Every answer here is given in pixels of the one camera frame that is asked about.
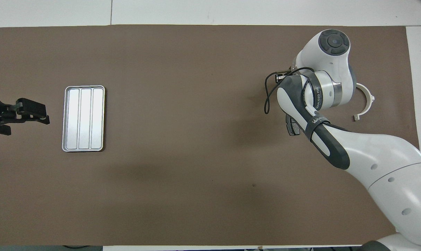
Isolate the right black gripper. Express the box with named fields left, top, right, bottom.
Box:
left=275, top=69, right=296, bottom=84

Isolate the silver metal tray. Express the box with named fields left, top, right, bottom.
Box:
left=62, top=85, right=106, bottom=152

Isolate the short grey brake pad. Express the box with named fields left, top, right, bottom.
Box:
left=286, top=115, right=301, bottom=136

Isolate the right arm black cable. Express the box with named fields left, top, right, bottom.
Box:
left=265, top=67, right=315, bottom=115

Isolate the black velcro cable strap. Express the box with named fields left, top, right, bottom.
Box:
left=304, top=113, right=331, bottom=142
left=306, top=71, right=324, bottom=110

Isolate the brown table mat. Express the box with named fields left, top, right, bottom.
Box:
left=0, top=24, right=421, bottom=246

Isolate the white semicircular bracket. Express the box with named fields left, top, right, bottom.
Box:
left=352, top=83, right=375, bottom=121

